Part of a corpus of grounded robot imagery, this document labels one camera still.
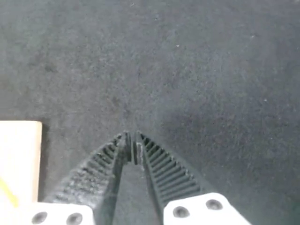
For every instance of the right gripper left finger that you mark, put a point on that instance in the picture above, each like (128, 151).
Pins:
(93, 178)

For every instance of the square wooden tray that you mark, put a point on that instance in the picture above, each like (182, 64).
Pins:
(18, 161)

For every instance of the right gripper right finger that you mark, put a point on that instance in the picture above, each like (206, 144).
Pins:
(168, 173)

